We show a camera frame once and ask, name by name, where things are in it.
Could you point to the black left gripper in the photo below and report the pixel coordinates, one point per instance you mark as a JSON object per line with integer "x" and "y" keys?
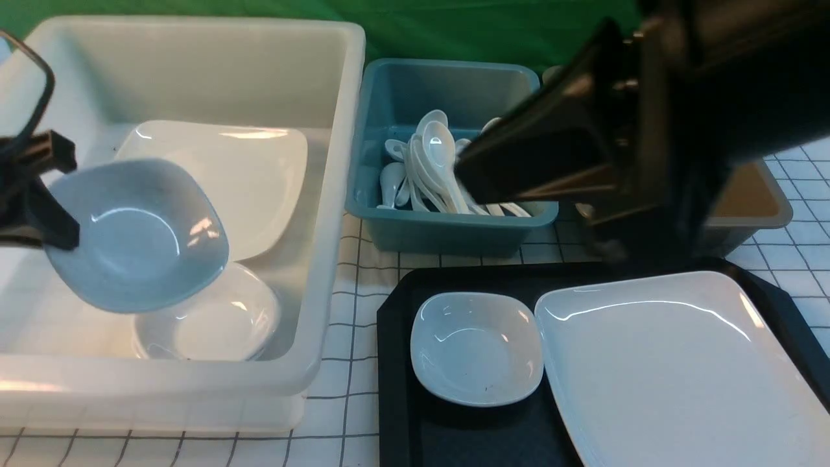
{"x": 30, "y": 216}

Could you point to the white square bowl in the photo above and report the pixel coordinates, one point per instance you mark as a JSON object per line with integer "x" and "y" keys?
{"x": 149, "y": 236}

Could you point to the small white square dish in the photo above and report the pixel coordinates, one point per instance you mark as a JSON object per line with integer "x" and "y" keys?
{"x": 476, "y": 349}

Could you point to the white square rice plate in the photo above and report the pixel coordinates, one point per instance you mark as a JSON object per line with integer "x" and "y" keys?
{"x": 676, "y": 370}

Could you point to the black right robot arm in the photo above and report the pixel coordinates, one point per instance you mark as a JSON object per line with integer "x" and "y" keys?
{"x": 643, "y": 130}

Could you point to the white square plate in tub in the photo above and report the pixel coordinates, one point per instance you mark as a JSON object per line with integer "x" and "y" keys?
{"x": 252, "y": 176}

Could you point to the large white plastic tub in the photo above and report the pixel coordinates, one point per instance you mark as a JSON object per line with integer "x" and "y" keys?
{"x": 68, "y": 366}

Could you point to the white bowl in tub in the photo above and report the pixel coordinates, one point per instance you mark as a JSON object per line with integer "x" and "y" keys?
{"x": 232, "y": 319}

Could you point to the checkered white tablecloth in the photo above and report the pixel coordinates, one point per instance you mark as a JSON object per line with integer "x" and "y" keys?
{"x": 339, "y": 411}

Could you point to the teal plastic bin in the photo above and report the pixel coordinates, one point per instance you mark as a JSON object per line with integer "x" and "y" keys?
{"x": 396, "y": 93}

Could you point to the white spoon pile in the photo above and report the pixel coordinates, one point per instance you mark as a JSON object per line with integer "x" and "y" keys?
{"x": 420, "y": 173}

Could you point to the green backdrop cloth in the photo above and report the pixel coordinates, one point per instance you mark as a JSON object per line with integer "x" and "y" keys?
{"x": 537, "y": 34}

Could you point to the brown plastic bin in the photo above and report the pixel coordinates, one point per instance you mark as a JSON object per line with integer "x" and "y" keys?
{"x": 751, "y": 202}

